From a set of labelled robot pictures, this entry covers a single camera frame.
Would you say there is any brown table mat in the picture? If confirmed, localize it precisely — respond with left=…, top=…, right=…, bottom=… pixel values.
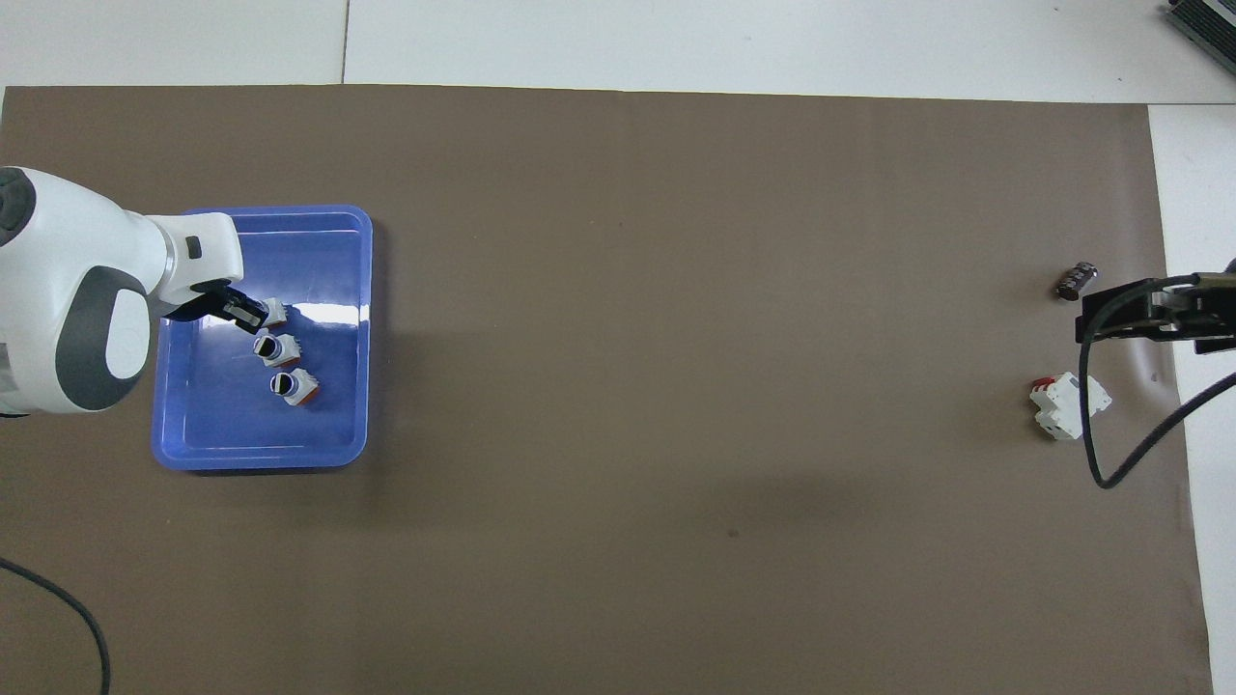
left=0, top=84, right=1215, bottom=695

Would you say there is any small black terminal block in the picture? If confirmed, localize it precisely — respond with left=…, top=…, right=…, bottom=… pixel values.
left=1054, top=260, right=1101, bottom=301

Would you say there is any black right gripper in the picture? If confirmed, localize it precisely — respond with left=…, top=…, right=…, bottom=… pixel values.
left=1076, top=273, right=1236, bottom=355

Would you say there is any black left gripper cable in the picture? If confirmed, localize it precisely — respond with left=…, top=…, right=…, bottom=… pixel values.
left=0, top=557, right=113, bottom=695

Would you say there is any blue plastic tray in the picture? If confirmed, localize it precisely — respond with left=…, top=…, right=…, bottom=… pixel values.
left=151, top=204, right=375, bottom=473

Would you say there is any dark grey ribbed device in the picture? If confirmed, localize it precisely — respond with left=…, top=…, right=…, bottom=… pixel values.
left=1162, top=0, right=1236, bottom=76

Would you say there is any white circuit breaker red lever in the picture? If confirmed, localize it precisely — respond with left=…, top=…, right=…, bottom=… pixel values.
left=1028, top=371, right=1112, bottom=442

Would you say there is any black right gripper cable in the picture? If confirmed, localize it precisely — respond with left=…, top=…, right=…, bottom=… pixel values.
left=1078, top=274, right=1236, bottom=490

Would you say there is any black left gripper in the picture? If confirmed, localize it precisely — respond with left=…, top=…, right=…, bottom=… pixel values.
left=158, top=279, right=268, bottom=336

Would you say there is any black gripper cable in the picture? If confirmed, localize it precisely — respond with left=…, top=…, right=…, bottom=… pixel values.
left=0, top=557, right=113, bottom=695
left=1078, top=274, right=1236, bottom=490

